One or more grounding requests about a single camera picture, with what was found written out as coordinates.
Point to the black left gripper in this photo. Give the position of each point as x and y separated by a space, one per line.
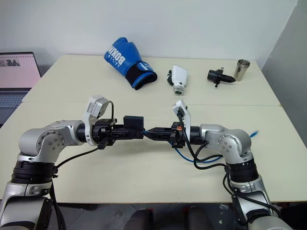
104 134

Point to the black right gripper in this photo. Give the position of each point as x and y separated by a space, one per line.
177 137

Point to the small black box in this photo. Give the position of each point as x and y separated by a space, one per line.
133 121

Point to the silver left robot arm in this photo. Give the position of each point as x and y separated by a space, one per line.
48 137

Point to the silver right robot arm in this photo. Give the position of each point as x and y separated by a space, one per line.
230 141

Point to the white robotic hand part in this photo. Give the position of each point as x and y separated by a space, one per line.
180 76

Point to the black plastic nozzle part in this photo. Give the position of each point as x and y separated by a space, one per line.
213 75

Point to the blue boxing glove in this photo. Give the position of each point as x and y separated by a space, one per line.
124 55

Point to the dark rounded shape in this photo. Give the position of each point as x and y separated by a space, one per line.
139 220

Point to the silver metal cup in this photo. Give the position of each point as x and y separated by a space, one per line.
241 71

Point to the open grey laptop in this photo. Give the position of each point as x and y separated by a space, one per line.
14 72

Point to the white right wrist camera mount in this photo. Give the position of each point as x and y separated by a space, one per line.
186 115

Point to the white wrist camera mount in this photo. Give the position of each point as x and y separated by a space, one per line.
90 127
186 115

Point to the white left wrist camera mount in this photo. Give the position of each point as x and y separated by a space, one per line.
90 127

